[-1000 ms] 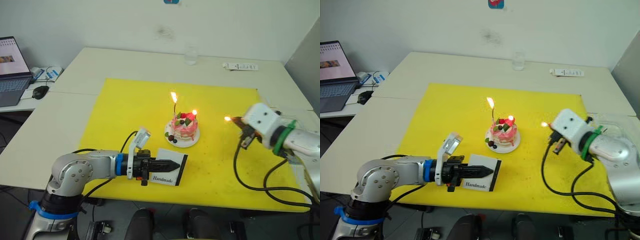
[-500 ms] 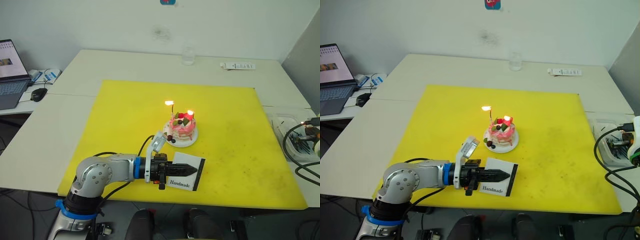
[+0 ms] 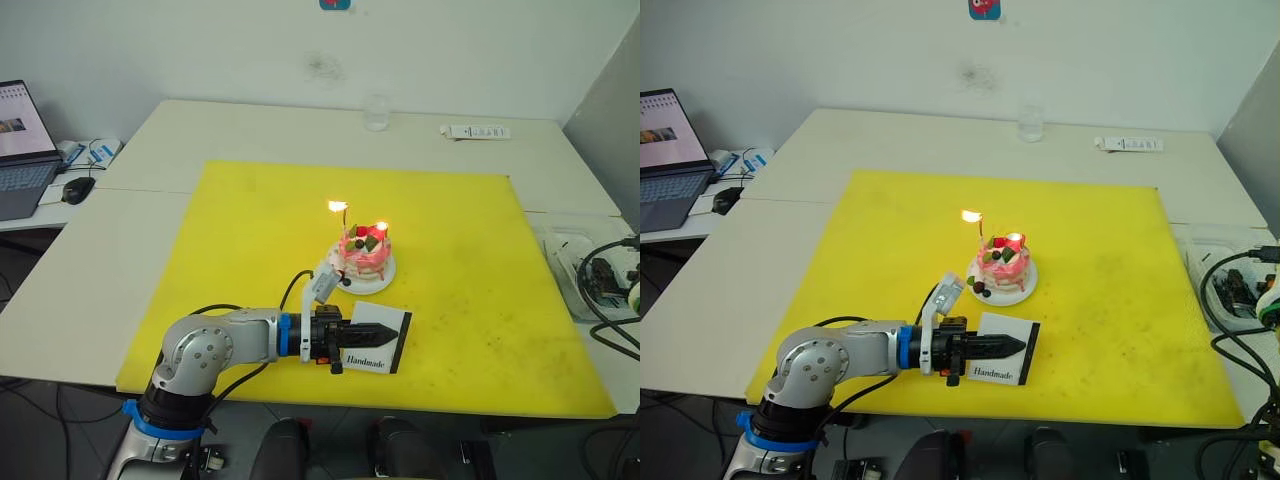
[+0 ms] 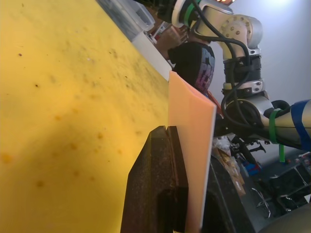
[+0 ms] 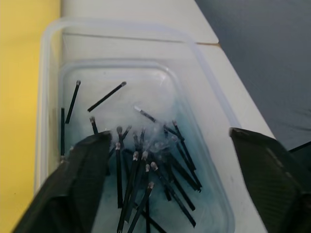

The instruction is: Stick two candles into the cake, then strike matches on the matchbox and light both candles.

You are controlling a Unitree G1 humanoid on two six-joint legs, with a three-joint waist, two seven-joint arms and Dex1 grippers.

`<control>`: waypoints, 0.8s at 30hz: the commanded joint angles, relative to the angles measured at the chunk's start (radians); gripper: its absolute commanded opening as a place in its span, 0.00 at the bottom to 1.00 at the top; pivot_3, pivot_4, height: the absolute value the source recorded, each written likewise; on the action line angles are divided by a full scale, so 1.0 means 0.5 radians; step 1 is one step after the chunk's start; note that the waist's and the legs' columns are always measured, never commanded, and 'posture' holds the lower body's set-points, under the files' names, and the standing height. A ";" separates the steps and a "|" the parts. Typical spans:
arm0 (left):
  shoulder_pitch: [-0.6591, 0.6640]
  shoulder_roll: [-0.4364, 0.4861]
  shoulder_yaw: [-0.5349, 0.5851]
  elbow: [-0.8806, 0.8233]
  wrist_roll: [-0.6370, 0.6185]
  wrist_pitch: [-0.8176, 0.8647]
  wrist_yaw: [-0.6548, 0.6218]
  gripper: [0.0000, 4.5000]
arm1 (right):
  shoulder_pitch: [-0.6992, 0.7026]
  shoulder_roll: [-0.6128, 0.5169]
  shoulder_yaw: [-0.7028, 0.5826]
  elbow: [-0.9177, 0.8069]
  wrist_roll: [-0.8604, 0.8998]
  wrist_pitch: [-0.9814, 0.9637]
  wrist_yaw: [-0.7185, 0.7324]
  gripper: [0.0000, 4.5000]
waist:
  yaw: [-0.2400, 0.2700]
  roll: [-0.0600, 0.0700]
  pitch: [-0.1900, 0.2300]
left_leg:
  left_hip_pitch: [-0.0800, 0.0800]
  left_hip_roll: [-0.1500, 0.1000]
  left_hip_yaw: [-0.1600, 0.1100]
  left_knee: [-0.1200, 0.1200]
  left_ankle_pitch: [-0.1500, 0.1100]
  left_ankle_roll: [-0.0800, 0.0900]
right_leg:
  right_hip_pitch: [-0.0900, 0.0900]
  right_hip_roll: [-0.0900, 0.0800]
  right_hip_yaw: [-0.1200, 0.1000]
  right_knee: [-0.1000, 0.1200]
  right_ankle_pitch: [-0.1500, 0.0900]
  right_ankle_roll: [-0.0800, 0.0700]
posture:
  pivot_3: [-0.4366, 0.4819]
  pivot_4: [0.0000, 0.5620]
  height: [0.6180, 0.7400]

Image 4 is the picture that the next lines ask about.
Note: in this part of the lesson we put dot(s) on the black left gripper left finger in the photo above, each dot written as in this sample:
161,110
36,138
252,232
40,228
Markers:
150,184

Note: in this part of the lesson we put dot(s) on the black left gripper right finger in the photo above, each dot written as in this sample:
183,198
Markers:
223,206

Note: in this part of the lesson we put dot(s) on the peach card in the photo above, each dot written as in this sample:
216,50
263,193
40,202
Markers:
192,126

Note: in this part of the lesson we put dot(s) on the black office chair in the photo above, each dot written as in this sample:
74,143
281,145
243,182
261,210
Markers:
286,191

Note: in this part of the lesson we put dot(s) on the yellow table mat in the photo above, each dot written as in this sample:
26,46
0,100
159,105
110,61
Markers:
60,97

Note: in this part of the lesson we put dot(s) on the person in black printed shirt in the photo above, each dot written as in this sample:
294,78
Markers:
192,63

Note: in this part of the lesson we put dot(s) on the clear plastic storage container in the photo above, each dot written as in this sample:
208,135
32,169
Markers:
142,14

